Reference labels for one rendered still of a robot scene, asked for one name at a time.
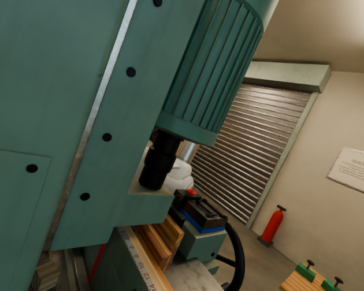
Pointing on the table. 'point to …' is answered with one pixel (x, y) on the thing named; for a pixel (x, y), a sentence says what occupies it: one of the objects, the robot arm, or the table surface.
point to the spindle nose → (159, 160)
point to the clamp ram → (177, 216)
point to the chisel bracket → (144, 205)
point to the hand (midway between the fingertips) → (179, 147)
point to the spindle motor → (213, 68)
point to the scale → (137, 260)
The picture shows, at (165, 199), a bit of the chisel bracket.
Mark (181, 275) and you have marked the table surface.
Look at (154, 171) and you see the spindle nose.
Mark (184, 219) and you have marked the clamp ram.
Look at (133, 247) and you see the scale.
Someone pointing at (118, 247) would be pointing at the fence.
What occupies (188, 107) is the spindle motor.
